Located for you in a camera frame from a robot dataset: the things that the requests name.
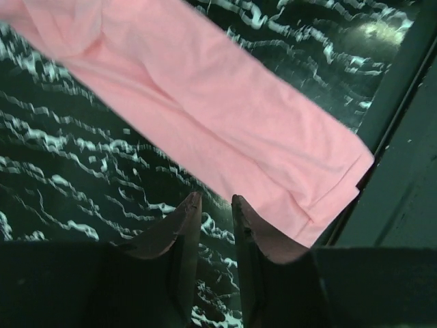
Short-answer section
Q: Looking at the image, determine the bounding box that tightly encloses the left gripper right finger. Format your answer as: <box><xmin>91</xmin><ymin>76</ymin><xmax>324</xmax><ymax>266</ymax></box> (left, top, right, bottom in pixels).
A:
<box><xmin>231</xmin><ymin>195</ymin><xmax>436</xmax><ymax>327</ymax></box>

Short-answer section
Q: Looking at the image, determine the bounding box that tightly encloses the pink t-shirt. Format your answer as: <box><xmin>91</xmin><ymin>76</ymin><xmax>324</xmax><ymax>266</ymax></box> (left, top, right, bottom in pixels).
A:
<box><xmin>1</xmin><ymin>1</ymin><xmax>373</xmax><ymax>246</ymax></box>

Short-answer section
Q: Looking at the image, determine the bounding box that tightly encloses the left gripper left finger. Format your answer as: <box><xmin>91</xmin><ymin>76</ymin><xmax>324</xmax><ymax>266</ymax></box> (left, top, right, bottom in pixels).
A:
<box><xmin>1</xmin><ymin>192</ymin><xmax>202</xmax><ymax>327</ymax></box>

